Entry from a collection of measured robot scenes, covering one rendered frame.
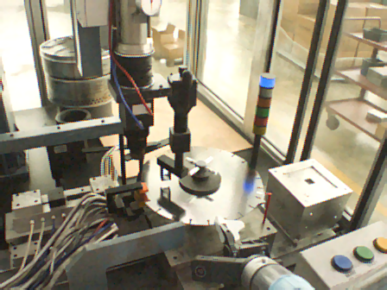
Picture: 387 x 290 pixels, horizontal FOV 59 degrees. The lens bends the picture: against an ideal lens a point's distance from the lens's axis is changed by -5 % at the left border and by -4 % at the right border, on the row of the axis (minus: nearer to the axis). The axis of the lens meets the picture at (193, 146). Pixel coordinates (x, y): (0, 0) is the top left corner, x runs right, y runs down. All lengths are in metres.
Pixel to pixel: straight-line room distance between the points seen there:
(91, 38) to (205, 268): 0.53
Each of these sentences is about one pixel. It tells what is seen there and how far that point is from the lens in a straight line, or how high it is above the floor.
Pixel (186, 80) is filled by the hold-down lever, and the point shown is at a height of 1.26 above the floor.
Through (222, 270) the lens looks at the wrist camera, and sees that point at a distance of 0.70.
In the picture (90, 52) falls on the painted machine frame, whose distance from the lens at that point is 0.82.
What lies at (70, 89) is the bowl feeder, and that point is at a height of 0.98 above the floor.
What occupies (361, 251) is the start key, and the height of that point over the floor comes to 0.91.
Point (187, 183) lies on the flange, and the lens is 0.90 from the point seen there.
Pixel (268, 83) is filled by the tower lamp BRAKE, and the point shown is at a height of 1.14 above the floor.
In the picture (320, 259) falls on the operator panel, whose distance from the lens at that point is 0.87.
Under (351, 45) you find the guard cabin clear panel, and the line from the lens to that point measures 1.09.
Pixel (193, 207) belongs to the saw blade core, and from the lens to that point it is 0.85.
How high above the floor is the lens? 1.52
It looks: 32 degrees down
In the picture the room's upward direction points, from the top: 4 degrees clockwise
